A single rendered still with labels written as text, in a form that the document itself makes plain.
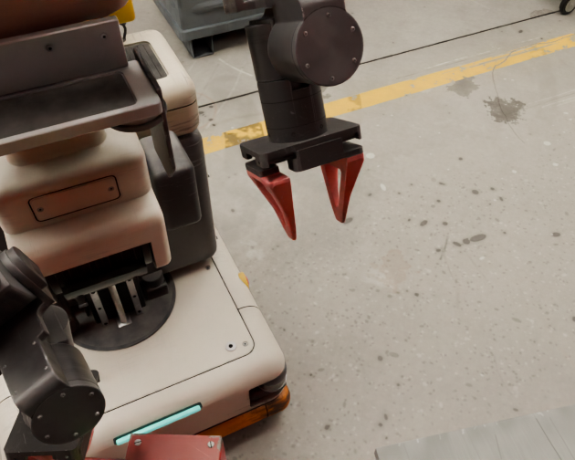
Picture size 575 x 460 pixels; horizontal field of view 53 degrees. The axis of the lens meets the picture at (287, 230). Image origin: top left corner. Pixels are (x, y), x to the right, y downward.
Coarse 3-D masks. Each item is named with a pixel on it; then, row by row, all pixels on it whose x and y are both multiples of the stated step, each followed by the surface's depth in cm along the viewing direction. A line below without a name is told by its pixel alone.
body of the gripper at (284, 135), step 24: (264, 96) 52; (288, 96) 51; (312, 96) 51; (288, 120) 52; (312, 120) 52; (336, 120) 57; (240, 144) 56; (264, 144) 54; (288, 144) 52; (312, 144) 52
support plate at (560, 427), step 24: (456, 432) 43; (480, 432) 43; (504, 432) 43; (528, 432) 43; (552, 432) 43; (384, 456) 42; (408, 456) 42; (432, 456) 42; (456, 456) 42; (480, 456) 42; (504, 456) 42; (528, 456) 42; (552, 456) 42
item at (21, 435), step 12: (96, 372) 60; (24, 420) 54; (12, 432) 54; (24, 432) 54; (12, 444) 52; (24, 444) 52; (36, 444) 52; (48, 444) 52; (60, 444) 52; (72, 444) 53; (12, 456) 52; (24, 456) 52; (60, 456) 52; (72, 456) 53
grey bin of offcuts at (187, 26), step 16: (160, 0) 274; (176, 0) 246; (192, 0) 247; (208, 0) 250; (176, 16) 255; (192, 16) 252; (208, 16) 255; (224, 16) 258; (240, 16) 262; (256, 16) 264; (176, 32) 258; (192, 32) 255; (208, 32) 259; (224, 32) 262; (192, 48) 262; (208, 48) 271
